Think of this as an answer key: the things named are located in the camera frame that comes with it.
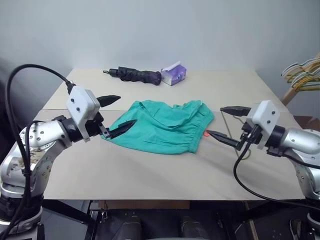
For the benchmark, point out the green shorts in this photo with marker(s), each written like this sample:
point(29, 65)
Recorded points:
point(162, 135)

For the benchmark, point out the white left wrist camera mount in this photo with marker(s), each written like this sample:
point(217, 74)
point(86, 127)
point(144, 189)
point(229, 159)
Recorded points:
point(80, 105)

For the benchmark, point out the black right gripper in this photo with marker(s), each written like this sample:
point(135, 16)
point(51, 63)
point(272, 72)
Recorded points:
point(251, 136)

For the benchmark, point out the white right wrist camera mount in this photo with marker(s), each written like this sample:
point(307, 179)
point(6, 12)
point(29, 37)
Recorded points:
point(262, 112)

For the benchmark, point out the purple tissue box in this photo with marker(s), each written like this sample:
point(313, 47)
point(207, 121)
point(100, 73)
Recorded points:
point(175, 75)

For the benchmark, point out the folded dark purple umbrella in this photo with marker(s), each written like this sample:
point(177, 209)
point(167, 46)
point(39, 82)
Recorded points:
point(135, 75)

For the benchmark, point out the brown wooden furniture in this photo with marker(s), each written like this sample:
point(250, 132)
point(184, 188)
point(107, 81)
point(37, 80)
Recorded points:
point(310, 122)

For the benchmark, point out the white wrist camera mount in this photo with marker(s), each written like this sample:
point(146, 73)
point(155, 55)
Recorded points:
point(80, 105)
point(262, 112)

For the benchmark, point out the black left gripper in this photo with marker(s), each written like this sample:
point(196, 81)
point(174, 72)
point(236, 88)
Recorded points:
point(93, 125)

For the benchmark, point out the light wooden rack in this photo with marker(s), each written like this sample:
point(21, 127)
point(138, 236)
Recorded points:
point(291, 93)

